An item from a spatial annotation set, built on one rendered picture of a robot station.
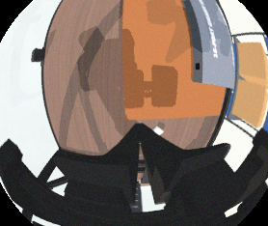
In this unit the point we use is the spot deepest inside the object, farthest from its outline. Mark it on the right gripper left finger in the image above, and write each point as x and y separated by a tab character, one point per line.
117	168

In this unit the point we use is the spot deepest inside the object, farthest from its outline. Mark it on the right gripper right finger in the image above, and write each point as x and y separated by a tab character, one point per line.
166	163

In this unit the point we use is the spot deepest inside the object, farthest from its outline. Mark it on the brown wooden stand with white legs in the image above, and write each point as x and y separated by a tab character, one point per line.
158	64

